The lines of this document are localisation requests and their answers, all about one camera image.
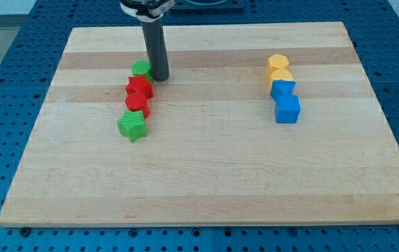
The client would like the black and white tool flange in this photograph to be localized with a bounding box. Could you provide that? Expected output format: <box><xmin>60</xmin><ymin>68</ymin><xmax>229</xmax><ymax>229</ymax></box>
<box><xmin>119</xmin><ymin>0</ymin><xmax>175</xmax><ymax>22</ymax></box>

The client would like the dark grey cylindrical pointer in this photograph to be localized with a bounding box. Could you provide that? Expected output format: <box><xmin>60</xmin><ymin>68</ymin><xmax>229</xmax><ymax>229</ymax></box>
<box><xmin>141</xmin><ymin>19</ymin><xmax>170</xmax><ymax>81</ymax></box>

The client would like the red hexagon block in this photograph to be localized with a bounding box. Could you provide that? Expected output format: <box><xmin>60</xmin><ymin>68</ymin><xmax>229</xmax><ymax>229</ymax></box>
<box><xmin>125</xmin><ymin>75</ymin><xmax>154</xmax><ymax>99</ymax></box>

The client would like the yellow hexagon block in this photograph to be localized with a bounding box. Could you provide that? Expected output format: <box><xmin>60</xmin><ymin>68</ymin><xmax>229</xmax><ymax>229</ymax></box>
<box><xmin>266</xmin><ymin>54</ymin><xmax>289</xmax><ymax>77</ymax></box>

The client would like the green cylinder block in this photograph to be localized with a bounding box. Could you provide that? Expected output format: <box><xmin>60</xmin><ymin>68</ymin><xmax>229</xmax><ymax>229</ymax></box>
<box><xmin>131</xmin><ymin>60</ymin><xmax>154</xmax><ymax>83</ymax></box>

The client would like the red cylinder block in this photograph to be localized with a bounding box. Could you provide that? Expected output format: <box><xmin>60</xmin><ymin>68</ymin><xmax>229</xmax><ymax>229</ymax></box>
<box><xmin>125</xmin><ymin>92</ymin><xmax>150</xmax><ymax>118</ymax></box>

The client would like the green star block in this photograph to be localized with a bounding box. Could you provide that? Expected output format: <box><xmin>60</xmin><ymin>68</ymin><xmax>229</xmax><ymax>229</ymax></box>
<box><xmin>116</xmin><ymin>110</ymin><xmax>148</xmax><ymax>142</ymax></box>

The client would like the yellow cylinder block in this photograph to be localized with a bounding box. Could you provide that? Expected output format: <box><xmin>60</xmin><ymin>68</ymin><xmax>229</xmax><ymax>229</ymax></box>
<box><xmin>267</xmin><ymin>69</ymin><xmax>294</xmax><ymax>92</ymax></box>

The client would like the wooden board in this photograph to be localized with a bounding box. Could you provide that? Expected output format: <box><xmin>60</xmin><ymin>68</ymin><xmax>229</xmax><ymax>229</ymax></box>
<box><xmin>0</xmin><ymin>22</ymin><xmax>399</xmax><ymax>228</ymax></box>

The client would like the blue triangle block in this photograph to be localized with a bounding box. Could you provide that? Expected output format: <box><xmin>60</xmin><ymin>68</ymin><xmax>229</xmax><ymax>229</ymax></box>
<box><xmin>270</xmin><ymin>80</ymin><xmax>296</xmax><ymax>101</ymax></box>

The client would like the blue cube block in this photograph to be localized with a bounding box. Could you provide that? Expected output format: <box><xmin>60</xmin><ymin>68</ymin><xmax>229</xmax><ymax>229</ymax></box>
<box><xmin>274</xmin><ymin>95</ymin><xmax>301</xmax><ymax>123</ymax></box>

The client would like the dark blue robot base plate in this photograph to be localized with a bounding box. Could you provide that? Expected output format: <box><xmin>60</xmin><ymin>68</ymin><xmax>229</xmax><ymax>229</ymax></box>
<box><xmin>170</xmin><ymin>0</ymin><xmax>245</xmax><ymax>13</ymax></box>

